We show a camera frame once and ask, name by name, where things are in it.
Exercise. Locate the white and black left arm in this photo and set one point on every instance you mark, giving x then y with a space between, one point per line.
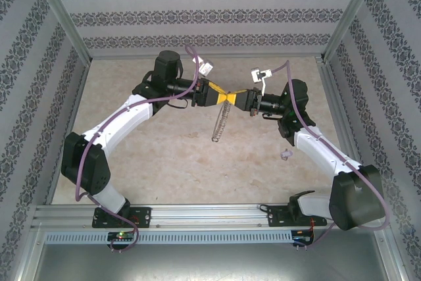
121 119

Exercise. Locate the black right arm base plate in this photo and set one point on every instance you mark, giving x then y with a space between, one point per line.
276 216

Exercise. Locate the aluminium frame strut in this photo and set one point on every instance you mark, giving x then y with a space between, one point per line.
24 254
393 254

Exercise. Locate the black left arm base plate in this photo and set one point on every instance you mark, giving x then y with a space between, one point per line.
143 216

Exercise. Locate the aluminium frame rail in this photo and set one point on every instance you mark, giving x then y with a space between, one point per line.
334 96
131 56
78 95

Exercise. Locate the wide aluminium mounting rail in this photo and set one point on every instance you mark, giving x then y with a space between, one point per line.
213 216

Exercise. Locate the small controller board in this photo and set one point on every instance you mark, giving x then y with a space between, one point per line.
121 236
301 238

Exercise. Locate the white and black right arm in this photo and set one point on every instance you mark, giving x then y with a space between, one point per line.
355 202

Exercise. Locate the grey sheet metal panel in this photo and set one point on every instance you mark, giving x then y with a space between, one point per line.
210 263

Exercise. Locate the aluminium frame post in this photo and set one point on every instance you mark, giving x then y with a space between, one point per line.
351 8
60 8

